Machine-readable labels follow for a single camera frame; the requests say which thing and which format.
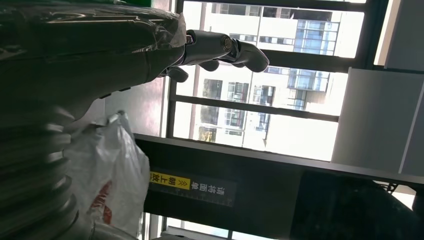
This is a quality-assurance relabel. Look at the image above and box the grey parcel bag red print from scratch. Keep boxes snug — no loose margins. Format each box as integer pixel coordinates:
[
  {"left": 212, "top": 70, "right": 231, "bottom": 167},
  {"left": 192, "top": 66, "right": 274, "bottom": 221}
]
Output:
[{"left": 64, "top": 110, "right": 152, "bottom": 238}]

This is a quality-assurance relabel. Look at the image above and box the black inbound scanner machine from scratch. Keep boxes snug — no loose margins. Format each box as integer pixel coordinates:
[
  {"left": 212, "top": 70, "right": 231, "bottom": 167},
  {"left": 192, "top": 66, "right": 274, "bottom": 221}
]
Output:
[{"left": 134, "top": 133, "right": 424, "bottom": 240}]

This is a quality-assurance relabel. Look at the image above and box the green plastic crate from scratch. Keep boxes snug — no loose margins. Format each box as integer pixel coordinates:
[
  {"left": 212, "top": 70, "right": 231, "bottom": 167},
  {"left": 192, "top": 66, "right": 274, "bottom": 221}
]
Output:
[{"left": 112, "top": 0, "right": 153, "bottom": 8}]

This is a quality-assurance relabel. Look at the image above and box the dark window frame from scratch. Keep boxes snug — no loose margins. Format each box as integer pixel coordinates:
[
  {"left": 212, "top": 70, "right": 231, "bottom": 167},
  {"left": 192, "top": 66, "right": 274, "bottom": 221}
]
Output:
[{"left": 165, "top": 0, "right": 390, "bottom": 163}]

